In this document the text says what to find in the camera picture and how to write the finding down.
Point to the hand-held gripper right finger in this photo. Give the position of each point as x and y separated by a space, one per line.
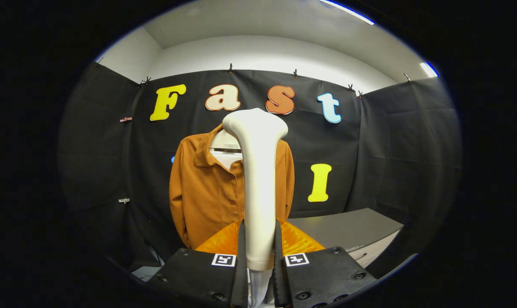
279 282

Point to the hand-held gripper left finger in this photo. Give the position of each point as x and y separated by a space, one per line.
242 282

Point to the white garment steamer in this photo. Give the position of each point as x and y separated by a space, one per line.
260 192

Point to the orange button shirt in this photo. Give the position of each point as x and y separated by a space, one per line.
202 196

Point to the white mannequin torso stand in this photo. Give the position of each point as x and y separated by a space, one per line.
224 141

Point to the black backdrop cloth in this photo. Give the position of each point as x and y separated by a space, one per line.
391 149

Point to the small ceiling light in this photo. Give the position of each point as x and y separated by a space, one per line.
428 69

